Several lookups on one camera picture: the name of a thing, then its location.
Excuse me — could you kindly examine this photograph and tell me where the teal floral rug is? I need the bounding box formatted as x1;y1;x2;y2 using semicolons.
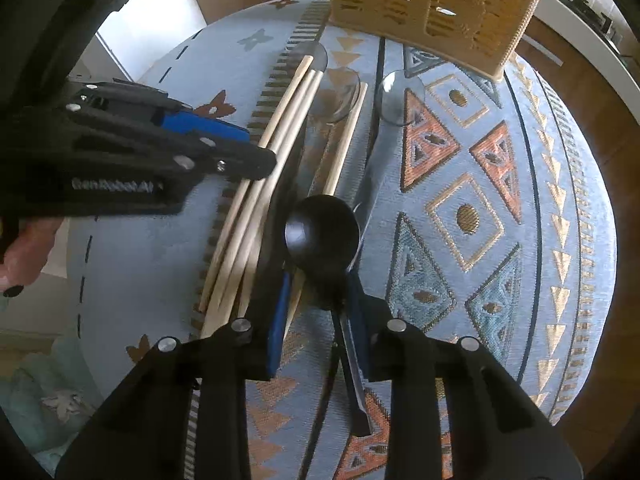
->
0;335;101;466

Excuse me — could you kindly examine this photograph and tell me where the clear plastic spoon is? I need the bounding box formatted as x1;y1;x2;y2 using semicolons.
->
350;69;427;231
300;42;331;75
307;70;362;196

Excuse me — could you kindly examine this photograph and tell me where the person's left hand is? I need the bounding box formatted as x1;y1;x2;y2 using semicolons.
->
0;217;63;297

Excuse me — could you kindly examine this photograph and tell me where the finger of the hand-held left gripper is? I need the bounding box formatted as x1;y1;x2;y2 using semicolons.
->
0;109;278;222
65;81;251;145

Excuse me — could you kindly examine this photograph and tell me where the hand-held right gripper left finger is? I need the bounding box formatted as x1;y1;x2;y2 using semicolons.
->
55;267;301;480

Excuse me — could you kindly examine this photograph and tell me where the blue patterned tablecloth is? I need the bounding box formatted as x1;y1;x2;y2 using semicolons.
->
65;0;618;480

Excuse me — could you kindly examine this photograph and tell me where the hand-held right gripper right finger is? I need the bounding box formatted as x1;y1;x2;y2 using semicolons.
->
345;271;583;480

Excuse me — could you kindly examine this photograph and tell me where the white kitchen counter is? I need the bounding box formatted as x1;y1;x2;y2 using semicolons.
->
95;0;211;83
542;0;640;128

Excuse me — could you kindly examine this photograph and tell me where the wooden chopstick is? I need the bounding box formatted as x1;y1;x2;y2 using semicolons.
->
217;70;325;333
282;82;369;343
202;70;319;337
197;55;315;313

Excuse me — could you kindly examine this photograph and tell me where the black plastic spoon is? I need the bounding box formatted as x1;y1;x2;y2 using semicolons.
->
284;194;373;437

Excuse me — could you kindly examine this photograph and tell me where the yellow plastic utensil basket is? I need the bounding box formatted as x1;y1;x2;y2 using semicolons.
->
324;0;551;83

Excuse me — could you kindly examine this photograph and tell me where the black gas stove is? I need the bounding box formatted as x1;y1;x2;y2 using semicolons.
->
547;0;626;43

